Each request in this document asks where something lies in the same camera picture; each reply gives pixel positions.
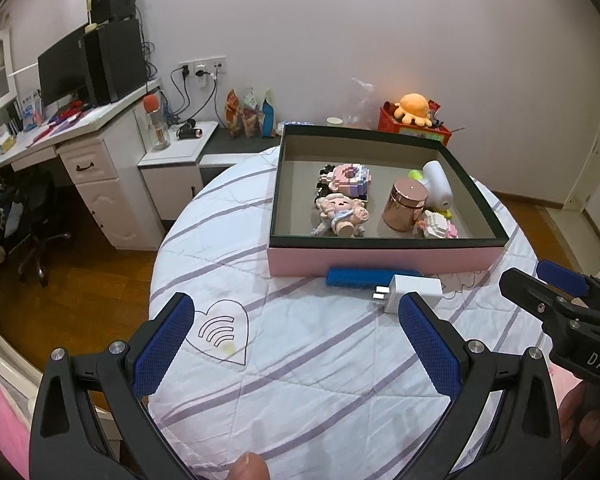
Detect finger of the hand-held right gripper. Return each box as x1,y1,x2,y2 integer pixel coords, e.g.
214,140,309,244
498,267,588,333
536,259,600,307

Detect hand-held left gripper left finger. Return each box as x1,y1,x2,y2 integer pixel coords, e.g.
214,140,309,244
29,291,201,480

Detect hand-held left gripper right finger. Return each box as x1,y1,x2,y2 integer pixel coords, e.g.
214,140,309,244
397,291,563,480

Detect white charger plug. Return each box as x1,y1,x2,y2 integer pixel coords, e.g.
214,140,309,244
370,274,445,316

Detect pink box with dark rim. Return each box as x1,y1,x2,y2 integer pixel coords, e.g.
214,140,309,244
267,124,510,278

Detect blue rectangular case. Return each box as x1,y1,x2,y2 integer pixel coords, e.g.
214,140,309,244
326,266,396,289

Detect white cylinder bottle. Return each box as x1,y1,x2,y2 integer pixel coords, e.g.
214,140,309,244
422,160,455,211

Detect rose gold canister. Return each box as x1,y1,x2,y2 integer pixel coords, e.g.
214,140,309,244
382,177,427,232

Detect pink donut block toy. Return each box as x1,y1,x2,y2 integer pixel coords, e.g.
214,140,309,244
330,162,373,201

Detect person's right hand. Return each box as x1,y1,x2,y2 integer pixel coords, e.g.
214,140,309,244
559,380,600,441

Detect person's left hand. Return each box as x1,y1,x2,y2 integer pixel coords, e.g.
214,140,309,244
229,452,272,480

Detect white pink block toy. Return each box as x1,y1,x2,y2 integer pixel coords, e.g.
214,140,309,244
412,209,460,238

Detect white purple striped sheet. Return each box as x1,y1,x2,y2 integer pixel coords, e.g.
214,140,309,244
148,145,553,480

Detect white desk with drawers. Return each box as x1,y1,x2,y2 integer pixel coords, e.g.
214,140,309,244
0,80,166,252

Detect low white side table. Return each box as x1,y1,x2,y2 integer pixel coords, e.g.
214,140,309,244
137,120,221,222

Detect pink pig figurine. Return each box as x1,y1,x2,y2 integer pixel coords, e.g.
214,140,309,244
310,191,370,237

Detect black office chair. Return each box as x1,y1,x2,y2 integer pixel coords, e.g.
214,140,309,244
0,175,73,288

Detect clear bottle with orange lid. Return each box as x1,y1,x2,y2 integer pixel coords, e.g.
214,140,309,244
142,92,172,152

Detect orange octopus plush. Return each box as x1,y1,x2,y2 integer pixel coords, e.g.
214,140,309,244
392,92,433,126

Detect red toy bin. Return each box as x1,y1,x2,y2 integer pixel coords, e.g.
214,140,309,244
377,105,453,147

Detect orange snack bag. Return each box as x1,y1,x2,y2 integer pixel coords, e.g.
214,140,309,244
223,89,243,136

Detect pale green snack bag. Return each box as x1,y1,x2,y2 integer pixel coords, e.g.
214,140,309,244
240,87,261,137

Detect clear plastic bag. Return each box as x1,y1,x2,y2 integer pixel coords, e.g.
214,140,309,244
337,77,386,131

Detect blue white snack bag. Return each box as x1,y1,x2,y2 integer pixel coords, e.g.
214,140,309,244
260,87,276,138

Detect blue white carton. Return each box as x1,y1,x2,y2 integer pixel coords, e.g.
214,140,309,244
20,89,45,131

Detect black computer tower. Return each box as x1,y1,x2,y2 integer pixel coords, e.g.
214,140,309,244
82,17,148,107

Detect black computer monitor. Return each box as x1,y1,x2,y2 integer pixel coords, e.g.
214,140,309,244
36,25,93,110

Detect black speaker box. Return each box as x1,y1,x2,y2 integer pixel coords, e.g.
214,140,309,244
89,0,137,25

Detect black power cables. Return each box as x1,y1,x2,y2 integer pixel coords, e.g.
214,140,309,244
167,67,221,128

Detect white wall power outlet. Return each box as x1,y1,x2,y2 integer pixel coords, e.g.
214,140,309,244
177,56,227,81

